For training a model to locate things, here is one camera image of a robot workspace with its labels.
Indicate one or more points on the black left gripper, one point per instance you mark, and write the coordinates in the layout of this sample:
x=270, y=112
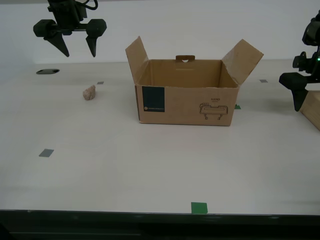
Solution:
x=66, y=15

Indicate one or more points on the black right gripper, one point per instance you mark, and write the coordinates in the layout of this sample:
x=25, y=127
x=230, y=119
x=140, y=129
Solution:
x=308, y=63

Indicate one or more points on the light wooden block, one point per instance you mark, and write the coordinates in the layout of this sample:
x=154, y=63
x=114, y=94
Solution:
x=312, y=110

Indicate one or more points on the pinkish granite rock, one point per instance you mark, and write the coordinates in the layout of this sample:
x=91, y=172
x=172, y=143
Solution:
x=89, y=93

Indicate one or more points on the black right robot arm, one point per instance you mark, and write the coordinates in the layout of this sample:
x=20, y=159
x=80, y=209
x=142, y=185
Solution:
x=312, y=31

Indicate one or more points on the open cardboard box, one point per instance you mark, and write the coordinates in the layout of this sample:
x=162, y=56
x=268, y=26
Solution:
x=187, y=107

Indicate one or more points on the grey tape square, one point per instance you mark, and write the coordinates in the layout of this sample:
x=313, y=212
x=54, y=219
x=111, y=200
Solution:
x=263, y=81
x=100, y=83
x=46, y=153

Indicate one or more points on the black oval table grommet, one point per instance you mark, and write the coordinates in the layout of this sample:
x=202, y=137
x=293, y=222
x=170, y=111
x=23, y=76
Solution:
x=47, y=72

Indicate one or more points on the green tape square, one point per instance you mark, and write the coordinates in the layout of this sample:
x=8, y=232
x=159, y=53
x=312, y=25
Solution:
x=199, y=208

